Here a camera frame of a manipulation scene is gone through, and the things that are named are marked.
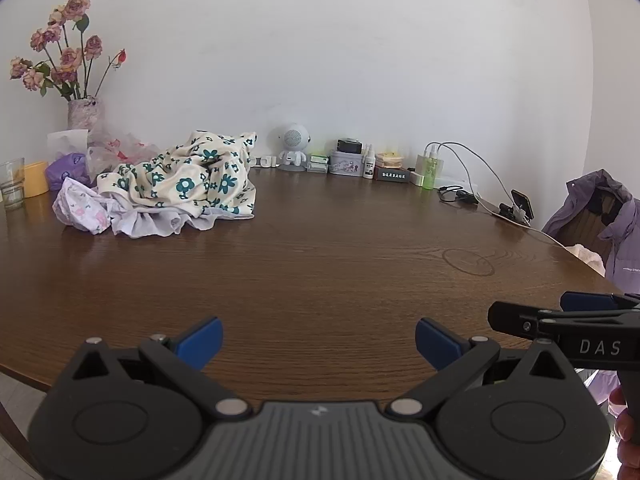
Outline cream teal-flower garment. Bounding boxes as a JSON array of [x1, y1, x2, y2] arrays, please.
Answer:
[[96, 130, 258, 217]]

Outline pink floral white garment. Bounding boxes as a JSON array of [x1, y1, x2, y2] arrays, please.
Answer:
[[52, 178, 252, 240]]

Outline black small device on tin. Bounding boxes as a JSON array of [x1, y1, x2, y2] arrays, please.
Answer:
[[336, 138, 362, 154]]

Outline white round robot figure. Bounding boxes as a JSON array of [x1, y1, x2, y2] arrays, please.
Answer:
[[269, 122, 311, 172]]

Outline green liquid bottle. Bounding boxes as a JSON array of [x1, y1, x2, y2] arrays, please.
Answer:
[[423, 151, 442, 190]]

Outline pink fluffy cloth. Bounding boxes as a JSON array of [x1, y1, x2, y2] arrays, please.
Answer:
[[565, 244, 605, 276]]

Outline white power strip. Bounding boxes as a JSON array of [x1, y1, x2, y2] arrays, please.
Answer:
[[250, 155, 279, 169]]

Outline red-printed clear plastic bag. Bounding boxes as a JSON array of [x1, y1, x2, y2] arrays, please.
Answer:
[[86, 124, 160, 180]]

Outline green white small box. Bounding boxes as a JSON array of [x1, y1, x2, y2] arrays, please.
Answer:
[[307, 154, 330, 174]]

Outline wooden chair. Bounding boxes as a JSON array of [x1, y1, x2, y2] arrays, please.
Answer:
[[558, 190, 623, 261]]

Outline white tissue pack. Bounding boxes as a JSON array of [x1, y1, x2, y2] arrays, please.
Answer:
[[47, 129, 89, 162]]

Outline small white spray bottle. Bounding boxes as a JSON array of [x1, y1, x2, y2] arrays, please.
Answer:
[[362, 144, 375, 180]]

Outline black small cable bundle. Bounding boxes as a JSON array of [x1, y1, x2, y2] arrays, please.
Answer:
[[437, 184, 481, 206]]

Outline yellow pink stacked pads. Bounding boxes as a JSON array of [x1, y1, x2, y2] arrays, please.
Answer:
[[375, 152, 404, 169]]

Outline black phone on stand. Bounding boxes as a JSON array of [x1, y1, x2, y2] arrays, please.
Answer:
[[497, 190, 535, 226]]

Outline purple puffer jacket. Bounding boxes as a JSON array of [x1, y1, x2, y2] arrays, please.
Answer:
[[542, 169, 639, 415]]

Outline clear drinking glass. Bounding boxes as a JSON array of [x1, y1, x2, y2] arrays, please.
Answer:
[[0, 157, 25, 210]]

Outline pink dried flower bouquet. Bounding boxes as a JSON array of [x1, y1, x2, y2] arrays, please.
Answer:
[[9, 0, 127, 102]]

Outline person's right hand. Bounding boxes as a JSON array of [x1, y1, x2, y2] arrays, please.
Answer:
[[608, 386, 640, 480]]

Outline grey patterned tin box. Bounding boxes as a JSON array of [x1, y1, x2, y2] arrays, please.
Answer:
[[329, 151, 363, 178]]

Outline black label box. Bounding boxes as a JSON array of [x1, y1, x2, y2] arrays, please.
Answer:
[[374, 166, 410, 183]]

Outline pink patterned vase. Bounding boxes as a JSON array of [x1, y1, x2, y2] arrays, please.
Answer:
[[67, 98, 104, 130]]

